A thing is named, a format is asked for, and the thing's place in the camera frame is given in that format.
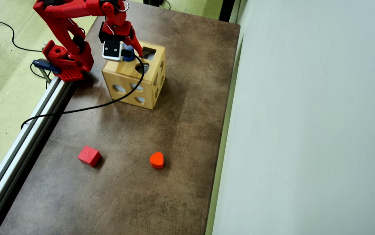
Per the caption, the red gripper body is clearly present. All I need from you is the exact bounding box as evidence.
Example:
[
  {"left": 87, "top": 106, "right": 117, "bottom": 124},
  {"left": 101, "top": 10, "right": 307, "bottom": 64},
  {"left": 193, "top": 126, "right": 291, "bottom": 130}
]
[{"left": 99, "top": 21, "right": 135, "bottom": 44}]

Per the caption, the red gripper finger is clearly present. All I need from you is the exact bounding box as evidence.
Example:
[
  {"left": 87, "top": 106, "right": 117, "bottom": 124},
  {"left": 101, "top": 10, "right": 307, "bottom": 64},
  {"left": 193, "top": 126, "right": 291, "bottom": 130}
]
[{"left": 129, "top": 33, "right": 143, "bottom": 57}]

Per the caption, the blue cylinder block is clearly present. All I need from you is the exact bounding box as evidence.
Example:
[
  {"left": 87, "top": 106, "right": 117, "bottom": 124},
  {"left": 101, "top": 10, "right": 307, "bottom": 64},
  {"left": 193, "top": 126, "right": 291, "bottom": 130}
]
[{"left": 122, "top": 45, "right": 136, "bottom": 62}]

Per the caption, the wooden shape sorter box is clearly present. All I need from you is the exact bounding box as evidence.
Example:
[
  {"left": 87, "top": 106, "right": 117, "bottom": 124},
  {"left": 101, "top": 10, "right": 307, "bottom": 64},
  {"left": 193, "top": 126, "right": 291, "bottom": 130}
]
[{"left": 102, "top": 36, "right": 167, "bottom": 110}]

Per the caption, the blue table clamp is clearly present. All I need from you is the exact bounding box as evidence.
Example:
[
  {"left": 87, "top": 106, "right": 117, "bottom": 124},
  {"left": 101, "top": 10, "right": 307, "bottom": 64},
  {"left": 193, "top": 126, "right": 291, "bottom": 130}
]
[{"left": 32, "top": 59, "right": 61, "bottom": 86}]

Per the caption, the orange heart block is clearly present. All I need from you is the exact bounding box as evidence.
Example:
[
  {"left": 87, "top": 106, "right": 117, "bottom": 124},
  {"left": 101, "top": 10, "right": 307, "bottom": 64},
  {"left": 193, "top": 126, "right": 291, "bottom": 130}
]
[{"left": 149, "top": 152, "right": 165, "bottom": 169}]

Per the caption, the red cube block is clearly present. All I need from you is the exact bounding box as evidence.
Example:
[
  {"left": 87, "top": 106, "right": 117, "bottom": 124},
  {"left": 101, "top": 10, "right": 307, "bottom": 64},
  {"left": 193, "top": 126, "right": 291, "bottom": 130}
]
[{"left": 77, "top": 146, "right": 102, "bottom": 168}]

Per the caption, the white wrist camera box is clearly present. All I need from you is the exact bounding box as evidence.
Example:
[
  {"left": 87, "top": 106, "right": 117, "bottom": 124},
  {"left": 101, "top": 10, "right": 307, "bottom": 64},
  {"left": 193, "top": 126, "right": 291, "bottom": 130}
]
[{"left": 102, "top": 41, "right": 123, "bottom": 62}]

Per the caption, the black camera cable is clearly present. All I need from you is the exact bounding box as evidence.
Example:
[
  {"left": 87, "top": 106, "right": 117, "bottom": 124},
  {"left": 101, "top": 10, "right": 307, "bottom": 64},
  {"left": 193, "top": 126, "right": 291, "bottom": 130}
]
[{"left": 20, "top": 54, "right": 145, "bottom": 130}]

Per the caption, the short black looped cable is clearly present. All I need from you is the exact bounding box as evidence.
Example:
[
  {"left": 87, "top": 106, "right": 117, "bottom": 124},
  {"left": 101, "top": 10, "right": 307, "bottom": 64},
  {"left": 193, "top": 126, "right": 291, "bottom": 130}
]
[{"left": 30, "top": 63, "right": 48, "bottom": 89}]

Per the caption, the dark vertical post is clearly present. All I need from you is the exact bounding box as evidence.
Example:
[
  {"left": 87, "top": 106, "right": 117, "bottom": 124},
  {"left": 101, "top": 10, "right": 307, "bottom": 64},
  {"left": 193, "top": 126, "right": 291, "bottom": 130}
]
[{"left": 219, "top": 0, "right": 237, "bottom": 23}]

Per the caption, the long black floor cable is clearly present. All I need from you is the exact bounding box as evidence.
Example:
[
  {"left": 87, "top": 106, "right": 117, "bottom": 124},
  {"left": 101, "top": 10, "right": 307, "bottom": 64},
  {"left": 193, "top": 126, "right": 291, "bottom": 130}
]
[{"left": 0, "top": 19, "right": 44, "bottom": 53}]

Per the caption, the aluminium profile rail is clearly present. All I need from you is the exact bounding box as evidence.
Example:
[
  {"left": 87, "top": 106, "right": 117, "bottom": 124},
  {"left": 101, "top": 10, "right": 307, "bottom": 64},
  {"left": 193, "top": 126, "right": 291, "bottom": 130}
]
[{"left": 0, "top": 76, "right": 74, "bottom": 235}]

